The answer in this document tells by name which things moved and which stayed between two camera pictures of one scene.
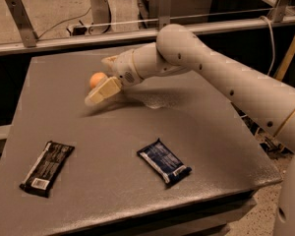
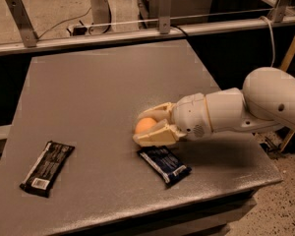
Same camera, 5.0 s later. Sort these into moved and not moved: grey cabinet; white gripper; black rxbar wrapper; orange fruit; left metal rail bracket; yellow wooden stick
Moved: white gripper; orange fruit
Not moved: grey cabinet; black rxbar wrapper; left metal rail bracket; yellow wooden stick
